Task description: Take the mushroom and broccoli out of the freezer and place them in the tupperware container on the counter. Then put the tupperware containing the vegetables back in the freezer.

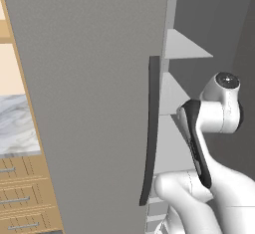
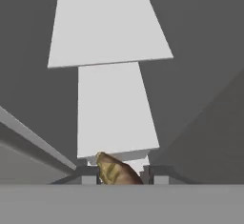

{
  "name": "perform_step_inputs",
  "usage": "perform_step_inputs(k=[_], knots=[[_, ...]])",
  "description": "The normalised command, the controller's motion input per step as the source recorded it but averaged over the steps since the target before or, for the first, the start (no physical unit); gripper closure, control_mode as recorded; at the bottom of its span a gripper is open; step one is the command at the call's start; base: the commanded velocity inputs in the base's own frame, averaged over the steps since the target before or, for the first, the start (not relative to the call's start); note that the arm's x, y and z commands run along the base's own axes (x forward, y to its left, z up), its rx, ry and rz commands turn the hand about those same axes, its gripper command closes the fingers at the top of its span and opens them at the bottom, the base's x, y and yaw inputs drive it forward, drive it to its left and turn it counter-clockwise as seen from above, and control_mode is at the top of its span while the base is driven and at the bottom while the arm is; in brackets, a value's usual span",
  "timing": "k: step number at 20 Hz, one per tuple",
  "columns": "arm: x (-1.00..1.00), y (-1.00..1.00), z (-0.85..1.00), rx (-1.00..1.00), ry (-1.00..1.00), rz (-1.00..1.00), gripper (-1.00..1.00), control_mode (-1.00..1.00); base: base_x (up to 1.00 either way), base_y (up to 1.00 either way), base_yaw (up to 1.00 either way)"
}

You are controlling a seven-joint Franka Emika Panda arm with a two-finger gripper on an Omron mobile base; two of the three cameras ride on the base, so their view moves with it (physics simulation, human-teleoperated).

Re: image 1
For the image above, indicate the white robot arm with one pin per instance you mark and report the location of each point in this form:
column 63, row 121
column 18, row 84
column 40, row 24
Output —
column 229, row 198

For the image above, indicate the grey freezer door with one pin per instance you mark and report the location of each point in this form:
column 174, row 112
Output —
column 89, row 95

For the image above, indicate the white freezer shelf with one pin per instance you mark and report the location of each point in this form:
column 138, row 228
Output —
column 169, row 148
column 179, row 47
column 170, row 95

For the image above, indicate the grey fridge freezer body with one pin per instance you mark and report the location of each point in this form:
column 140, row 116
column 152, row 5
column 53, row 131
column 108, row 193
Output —
column 212, row 19

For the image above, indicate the light wooden wall cupboard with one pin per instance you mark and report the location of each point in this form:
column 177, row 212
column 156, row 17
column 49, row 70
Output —
column 5, row 30

